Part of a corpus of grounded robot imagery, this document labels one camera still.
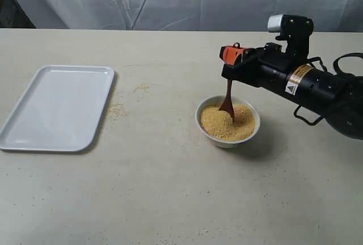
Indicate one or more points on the dark brown wooden spoon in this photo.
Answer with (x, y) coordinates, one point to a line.
(227, 104)

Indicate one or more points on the white ceramic bowl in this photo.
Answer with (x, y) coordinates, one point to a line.
(217, 101)

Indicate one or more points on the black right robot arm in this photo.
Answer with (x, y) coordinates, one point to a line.
(336, 98)

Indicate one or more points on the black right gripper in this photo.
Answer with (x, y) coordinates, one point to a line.
(266, 66)

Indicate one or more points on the white rectangular plastic tray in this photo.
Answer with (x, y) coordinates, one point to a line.
(59, 111)

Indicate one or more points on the spilled yellow millet pile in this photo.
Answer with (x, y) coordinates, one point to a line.
(128, 100)

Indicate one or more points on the yellow grain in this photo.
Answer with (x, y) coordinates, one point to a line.
(219, 124)

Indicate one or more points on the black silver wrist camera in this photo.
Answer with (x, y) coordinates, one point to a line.
(295, 30)

